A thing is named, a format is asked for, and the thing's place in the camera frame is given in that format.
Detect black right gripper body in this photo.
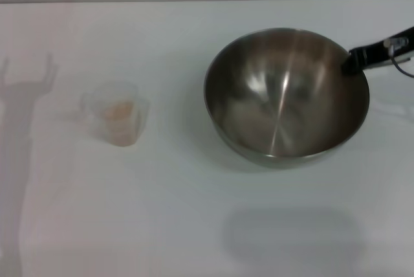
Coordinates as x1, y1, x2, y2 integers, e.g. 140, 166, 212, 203
381, 26, 414, 63

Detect white rice grains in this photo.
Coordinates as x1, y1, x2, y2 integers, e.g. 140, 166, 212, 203
103, 100, 134, 145

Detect stainless steel mixing bowl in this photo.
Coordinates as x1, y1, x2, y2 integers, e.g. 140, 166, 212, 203
203, 27, 371, 170

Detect clear plastic measuring cup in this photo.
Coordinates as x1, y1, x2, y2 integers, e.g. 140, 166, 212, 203
80, 82, 151, 147

